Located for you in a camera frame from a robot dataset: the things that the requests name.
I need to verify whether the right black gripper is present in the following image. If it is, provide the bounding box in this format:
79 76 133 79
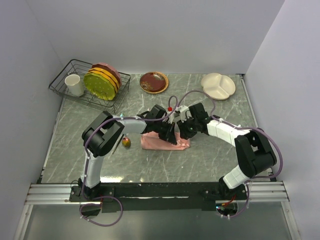
176 115 198 140

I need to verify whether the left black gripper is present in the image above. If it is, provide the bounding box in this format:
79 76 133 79
153 120 177 145

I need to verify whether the pink satin napkin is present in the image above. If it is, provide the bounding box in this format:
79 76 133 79
140 131 190 151

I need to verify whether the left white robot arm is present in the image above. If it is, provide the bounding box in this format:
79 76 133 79
80 104 177 201

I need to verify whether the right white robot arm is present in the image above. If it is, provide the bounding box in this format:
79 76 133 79
174 103 277 200

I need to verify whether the cream divided plate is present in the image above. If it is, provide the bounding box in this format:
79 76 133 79
201 73 236 101

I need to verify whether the iridescent metal spoon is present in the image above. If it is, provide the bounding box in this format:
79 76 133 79
121 134 131 149

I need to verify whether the black utensil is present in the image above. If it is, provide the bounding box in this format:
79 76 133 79
111 134 125 155

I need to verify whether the dark red decorated plate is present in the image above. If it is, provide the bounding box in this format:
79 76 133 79
139 71 169 94

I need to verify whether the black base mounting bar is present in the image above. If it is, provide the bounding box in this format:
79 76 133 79
69 182 247 213

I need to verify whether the green polka dot plate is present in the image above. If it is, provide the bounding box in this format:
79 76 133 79
83 72 116 101

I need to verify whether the orange plate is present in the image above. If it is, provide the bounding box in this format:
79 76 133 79
88 67 121 93

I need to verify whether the dark pink plate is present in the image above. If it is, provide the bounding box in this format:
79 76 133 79
91 62 122 86

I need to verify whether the white cup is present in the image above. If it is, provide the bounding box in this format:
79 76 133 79
64 74 85 97

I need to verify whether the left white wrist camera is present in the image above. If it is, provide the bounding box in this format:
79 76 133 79
162 106 175 124

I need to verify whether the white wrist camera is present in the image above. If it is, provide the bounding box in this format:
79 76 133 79
162 106 175 124
174 105 192 123

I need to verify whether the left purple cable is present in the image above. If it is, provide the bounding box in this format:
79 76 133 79
79 94 179 227

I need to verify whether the purple cable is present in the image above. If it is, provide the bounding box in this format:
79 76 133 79
79 94 179 227
174 89 284 221

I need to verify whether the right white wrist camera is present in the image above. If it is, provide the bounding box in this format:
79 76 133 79
174 105 192 123

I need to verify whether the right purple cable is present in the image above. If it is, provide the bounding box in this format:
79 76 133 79
174 89 284 221

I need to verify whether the aluminium frame rail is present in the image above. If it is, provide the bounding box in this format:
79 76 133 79
24 181 290 205

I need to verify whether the black wire dish rack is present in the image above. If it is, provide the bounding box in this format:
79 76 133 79
48 59 131 113

